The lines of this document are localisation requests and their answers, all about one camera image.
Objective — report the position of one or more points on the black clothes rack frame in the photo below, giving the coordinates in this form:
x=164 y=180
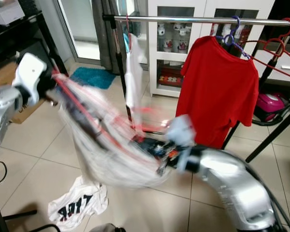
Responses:
x=118 y=67

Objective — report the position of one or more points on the silver clothes rack rail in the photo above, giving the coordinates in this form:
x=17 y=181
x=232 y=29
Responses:
x=174 y=20

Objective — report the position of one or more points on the red patterned box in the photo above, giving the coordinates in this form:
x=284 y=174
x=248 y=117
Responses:
x=169 y=77

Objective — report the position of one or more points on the red T-shirt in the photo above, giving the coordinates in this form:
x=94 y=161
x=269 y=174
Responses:
x=217 y=92

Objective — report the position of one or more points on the red plastic hanger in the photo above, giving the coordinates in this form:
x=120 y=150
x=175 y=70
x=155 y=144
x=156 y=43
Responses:
x=73 y=104
x=276 y=41
x=127 y=29

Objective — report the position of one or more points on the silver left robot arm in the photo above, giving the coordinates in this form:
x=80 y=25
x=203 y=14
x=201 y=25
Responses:
x=5 y=108

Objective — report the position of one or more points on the white garment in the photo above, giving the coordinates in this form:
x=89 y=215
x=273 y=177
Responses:
x=134 y=77

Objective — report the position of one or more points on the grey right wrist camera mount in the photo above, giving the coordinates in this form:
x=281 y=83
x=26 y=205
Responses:
x=180 y=130

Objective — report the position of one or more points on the white glass door cabinet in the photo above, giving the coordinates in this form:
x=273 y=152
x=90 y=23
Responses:
x=207 y=9

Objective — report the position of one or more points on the white product box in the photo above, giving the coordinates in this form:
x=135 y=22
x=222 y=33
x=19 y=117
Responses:
x=7 y=14

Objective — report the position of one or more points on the brown cardboard box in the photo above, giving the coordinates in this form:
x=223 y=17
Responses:
x=1 y=75

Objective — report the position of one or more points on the black desk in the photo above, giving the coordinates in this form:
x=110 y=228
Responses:
x=19 y=36

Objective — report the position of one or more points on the white shirt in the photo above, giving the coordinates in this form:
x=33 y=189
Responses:
x=116 y=159

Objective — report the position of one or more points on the purple plastic hanger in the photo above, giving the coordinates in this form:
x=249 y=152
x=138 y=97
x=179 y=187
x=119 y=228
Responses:
x=230 y=38

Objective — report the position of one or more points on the white framed glass door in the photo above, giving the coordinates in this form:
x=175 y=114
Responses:
x=79 y=29

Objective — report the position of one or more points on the grey curtain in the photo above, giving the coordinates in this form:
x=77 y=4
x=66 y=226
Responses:
x=108 y=7

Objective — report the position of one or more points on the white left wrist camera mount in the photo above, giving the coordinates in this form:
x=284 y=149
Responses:
x=30 y=72

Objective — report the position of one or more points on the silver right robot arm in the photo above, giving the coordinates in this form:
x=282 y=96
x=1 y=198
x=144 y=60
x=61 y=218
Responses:
x=237 y=183

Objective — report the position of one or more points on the teal floor mat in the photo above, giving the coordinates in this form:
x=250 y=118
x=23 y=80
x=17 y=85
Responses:
x=92 y=77

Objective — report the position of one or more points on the white T-shirt black print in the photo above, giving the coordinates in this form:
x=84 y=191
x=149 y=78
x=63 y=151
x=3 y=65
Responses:
x=92 y=188

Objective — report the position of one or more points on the pink plastic appliance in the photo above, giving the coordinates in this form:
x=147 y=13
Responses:
x=268 y=104

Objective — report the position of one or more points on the black metal table leg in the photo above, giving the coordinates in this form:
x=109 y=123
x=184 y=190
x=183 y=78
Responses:
x=273 y=134

